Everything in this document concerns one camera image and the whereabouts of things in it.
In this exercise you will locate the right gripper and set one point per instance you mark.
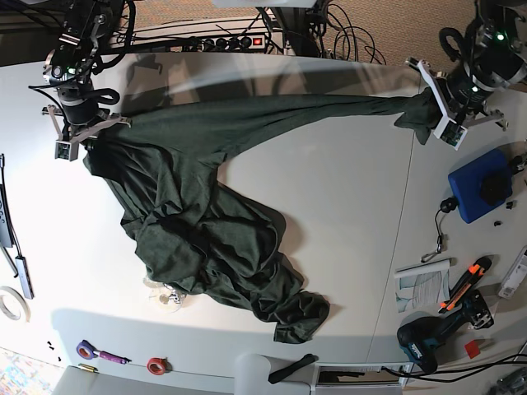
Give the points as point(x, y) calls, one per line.
point(77, 125)

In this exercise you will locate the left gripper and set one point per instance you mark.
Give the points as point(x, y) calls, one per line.
point(461, 100)

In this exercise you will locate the dark green t-shirt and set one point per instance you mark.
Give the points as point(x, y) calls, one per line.
point(199, 236)

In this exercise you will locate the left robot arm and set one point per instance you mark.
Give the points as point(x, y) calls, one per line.
point(490, 56)

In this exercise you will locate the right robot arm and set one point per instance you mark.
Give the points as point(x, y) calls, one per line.
point(96, 36)

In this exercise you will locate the blue box with black knob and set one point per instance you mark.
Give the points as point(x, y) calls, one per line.
point(482, 185)

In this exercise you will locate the dark remote control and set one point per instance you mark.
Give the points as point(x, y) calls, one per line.
point(6, 233)

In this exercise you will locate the grey usb hub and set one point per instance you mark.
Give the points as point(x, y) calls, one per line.
point(24, 277)

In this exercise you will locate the orange black utility knife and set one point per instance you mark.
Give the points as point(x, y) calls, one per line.
point(467, 281)

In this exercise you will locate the white rectangular device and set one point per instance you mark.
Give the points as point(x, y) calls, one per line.
point(514, 277)

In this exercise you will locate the paper instruction booklet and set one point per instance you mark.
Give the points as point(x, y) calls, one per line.
point(422, 285)

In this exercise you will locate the black power strip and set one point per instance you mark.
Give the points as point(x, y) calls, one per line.
point(244, 44)

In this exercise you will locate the white tape roll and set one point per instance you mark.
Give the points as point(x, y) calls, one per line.
point(13, 306)

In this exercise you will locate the purple tape roll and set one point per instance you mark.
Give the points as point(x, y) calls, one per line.
point(86, 350)

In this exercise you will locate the purple marker pen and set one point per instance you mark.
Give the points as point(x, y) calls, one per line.
point(113, 358)

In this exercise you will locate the red square card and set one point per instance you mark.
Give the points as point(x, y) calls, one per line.
point(472, 349)

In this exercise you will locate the gold green small cylinder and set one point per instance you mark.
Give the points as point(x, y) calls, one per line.
point(88, 368)

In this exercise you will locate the red tape roll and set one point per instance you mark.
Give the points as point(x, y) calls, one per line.
point(157, 366)

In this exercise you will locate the black cordless drill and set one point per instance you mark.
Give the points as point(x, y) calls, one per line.
point(420, 338)

